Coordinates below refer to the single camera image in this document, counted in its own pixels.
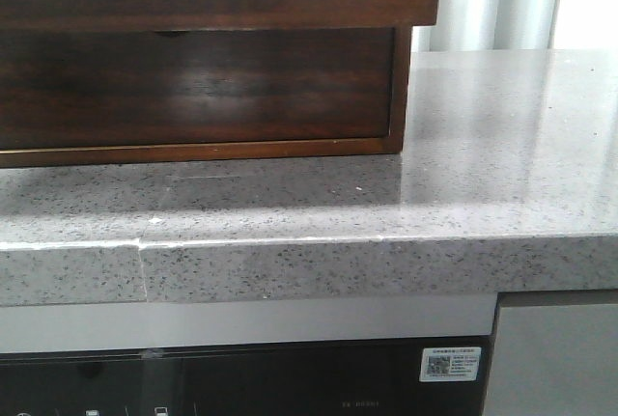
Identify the dark wooden drawer cabinet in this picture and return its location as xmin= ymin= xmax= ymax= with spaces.
xmin=0 ymin=24 xmax=413 ymax=169

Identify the white QR code sticker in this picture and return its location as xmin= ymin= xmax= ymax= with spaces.
xmin=419 ymin=347 xmax=482 ymax=383

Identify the grey cabinet door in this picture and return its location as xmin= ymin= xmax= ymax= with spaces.
xmin=483 ymin=304 xmax=617 ymax=415

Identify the black built-in appliance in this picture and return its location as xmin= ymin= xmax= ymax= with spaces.
xmin=1 ymin=336 xmax=491 ymax=415

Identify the pale grey curtain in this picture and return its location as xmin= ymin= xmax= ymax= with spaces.
xmin=410 ymin=0 xmax=618 ymax=54

